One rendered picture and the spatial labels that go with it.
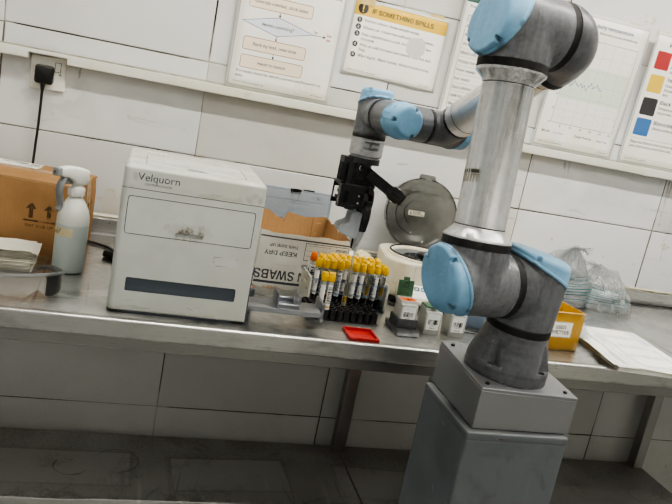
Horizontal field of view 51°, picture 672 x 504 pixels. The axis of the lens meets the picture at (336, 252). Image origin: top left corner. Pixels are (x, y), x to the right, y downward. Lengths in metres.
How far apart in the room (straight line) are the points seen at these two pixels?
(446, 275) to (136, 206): 0.62
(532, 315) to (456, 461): 0.28
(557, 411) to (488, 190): 0.42
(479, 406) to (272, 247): 0.74
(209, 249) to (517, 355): 0.63
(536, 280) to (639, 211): 1.40
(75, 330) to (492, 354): 0.79
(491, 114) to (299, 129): 1.00
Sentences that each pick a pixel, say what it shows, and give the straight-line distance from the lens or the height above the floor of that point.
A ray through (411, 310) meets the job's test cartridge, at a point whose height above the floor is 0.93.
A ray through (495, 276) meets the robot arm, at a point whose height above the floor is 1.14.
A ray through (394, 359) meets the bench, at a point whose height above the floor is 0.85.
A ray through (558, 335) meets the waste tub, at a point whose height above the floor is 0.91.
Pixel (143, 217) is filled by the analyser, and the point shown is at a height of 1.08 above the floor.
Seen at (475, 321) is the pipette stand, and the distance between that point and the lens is 1.79.
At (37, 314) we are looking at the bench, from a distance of 1.46.
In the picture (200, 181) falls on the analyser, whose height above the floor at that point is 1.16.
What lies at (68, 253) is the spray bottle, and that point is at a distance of 1.68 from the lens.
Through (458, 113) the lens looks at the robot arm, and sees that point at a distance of 1.48.
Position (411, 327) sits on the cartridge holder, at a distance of 1.65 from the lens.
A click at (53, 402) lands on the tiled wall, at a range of 2.29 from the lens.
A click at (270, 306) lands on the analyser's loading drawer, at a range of 1.52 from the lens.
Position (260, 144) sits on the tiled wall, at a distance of 2.07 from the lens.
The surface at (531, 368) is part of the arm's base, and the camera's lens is 1.29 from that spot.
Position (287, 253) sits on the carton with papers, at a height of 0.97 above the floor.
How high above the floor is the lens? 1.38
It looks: 12 degrees down
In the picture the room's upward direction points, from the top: 11 degrees clockwise
